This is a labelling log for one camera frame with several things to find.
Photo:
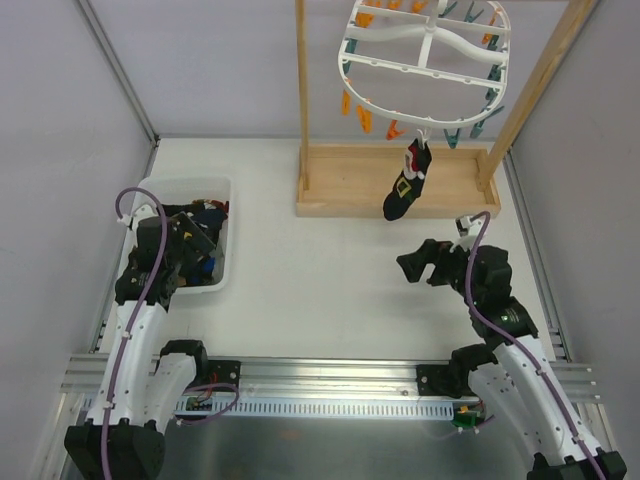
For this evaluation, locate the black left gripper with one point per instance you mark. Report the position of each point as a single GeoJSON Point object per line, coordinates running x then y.
{"type": "Point", "coordinates": [195, 240]}

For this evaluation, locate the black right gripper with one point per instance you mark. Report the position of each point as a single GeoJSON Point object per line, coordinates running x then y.
{"type": "Point", "coordinates": [439, 267]}

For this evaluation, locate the navy santa sock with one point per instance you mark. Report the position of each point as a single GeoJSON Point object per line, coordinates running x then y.
{"type": "Point", "coordinates": [409, 184]}

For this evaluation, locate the orange clothespin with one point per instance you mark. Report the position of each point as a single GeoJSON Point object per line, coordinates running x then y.
{"type": "Point", "coordinates": [345, 103]}
{"type": "Point", "coordinates": [393, 131]}
{"type": "Point", "coordinates": [365, 119]}

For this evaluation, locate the white plastic clip hanger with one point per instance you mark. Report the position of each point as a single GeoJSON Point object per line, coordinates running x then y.
{"type": "Point", "coordinates": [487, 44]}

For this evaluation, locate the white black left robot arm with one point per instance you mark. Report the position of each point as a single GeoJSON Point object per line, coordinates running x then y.
{"type": "Point", "coordinates": [123, 434]}

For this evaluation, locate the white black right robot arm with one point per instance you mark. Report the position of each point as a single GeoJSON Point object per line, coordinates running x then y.
{"type": "Point", "coordinates": [509, 371]}

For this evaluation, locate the pile of dark socks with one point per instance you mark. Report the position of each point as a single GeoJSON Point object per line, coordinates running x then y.
{"type": "Point", "coordinates": [209, 216]}

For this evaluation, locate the wooden hanger stand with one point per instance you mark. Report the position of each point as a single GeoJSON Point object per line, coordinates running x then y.
{"type": "Point", "coordinates": [351, 180]}

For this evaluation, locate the white perforated plastic basket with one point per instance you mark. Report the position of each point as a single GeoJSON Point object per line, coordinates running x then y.
{"type": "Point", "coordinates": [183, 190]}

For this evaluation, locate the teal clothespin near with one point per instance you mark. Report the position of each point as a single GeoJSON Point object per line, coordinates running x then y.
{"type": "Point", "coordinates": [452, 137]}

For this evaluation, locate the white clothespin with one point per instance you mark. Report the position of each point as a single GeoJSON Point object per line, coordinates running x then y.
{"type": "Point", "coordinates": [423, 137]}

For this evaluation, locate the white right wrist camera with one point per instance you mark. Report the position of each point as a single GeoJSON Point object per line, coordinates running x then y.
{"type": "Point", "coordinates": [469, 228]}

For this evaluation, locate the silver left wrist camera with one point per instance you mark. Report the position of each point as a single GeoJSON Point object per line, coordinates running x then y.
{"type": "Point", "coordinates": [132, 221]}

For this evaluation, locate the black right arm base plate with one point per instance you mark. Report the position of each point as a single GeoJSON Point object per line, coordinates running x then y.
{"type": "Point", "coordinates": [442, 380]}

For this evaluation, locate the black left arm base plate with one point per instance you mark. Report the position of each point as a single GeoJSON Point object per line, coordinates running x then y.
{"type": "Point", "coordinates": [222, 372]}

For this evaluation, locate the aluminium mounting rail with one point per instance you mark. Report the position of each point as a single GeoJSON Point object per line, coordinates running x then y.
{"type": "Point", "coordinates": [328, 378]}

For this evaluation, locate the white slotted cable duct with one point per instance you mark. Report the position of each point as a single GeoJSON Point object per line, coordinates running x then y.
{"type": "Point", "coordinates": [403, 409]}

